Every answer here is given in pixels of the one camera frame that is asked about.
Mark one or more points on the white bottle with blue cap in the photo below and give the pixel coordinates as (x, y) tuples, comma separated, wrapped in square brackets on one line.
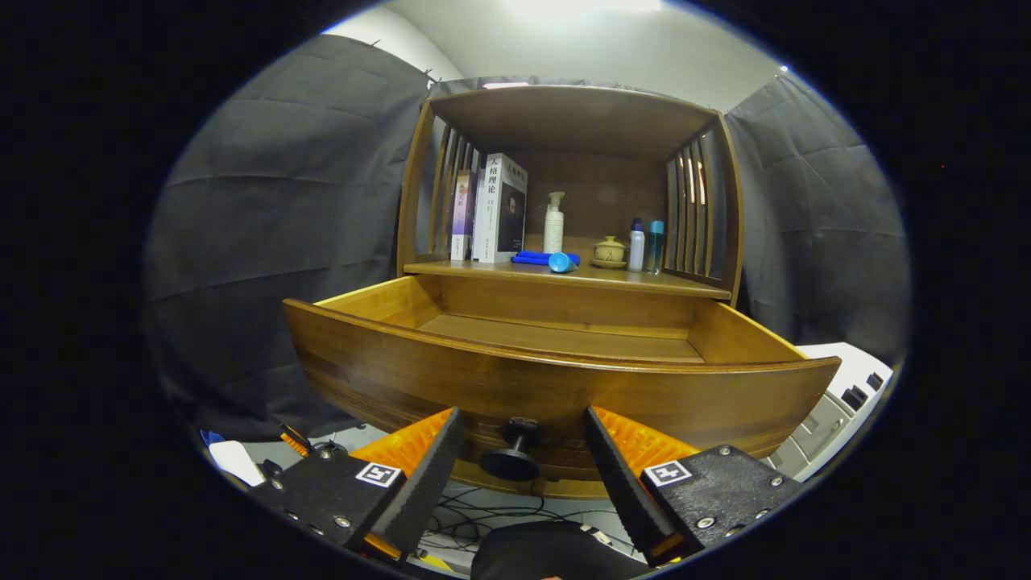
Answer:
[(636, 250)]

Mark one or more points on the white metal drawer unit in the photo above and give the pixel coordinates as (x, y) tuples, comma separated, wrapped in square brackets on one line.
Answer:
[(846, 362)]

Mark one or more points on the black backdrop cloth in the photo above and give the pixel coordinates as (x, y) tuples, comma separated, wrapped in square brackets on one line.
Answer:
[(282, 242)]

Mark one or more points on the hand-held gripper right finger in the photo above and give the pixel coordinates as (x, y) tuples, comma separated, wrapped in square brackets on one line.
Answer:
[(624, 483)]

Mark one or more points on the wooden countertop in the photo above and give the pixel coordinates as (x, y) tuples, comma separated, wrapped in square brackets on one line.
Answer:
[(628, 278)]

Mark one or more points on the orange and black device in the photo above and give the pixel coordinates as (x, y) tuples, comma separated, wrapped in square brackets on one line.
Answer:
[(294, 441)]

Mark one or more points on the person's dark clothed leg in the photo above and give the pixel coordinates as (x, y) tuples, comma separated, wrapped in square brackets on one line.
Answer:
[(548, 552)]

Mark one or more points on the clear blue bottle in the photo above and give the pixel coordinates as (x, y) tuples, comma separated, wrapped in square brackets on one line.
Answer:
[(655, 250)]

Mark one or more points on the blue and white tube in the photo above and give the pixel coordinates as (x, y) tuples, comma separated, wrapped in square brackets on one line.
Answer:
[(560, 263)]

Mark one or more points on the white object on floor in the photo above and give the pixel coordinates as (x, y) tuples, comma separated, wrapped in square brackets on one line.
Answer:
[(238, 461)]

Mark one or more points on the beige lidded teacup with saucer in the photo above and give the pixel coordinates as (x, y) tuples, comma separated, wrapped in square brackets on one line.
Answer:
[(609, 250)]

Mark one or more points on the thin purple book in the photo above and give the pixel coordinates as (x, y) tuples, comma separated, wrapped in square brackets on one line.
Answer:
[(462, 217)]

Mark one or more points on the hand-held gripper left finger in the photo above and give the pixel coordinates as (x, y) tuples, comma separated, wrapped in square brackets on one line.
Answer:
[(427, 475)]

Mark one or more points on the black round drawer knob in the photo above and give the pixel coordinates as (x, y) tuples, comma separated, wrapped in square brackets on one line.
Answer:
[(511, 466)]

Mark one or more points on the white pump bottle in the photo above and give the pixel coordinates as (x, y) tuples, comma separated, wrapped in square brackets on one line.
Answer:
[(553, 234)]

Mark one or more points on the thick white book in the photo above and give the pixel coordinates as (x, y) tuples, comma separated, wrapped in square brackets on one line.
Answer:
[(486, 217)]

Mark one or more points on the brown wooden drawer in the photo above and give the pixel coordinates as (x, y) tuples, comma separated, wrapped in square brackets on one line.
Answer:
[(564, 395)]

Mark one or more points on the folded blue cloth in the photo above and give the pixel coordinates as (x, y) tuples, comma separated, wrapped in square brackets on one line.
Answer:
[(527, 258)]

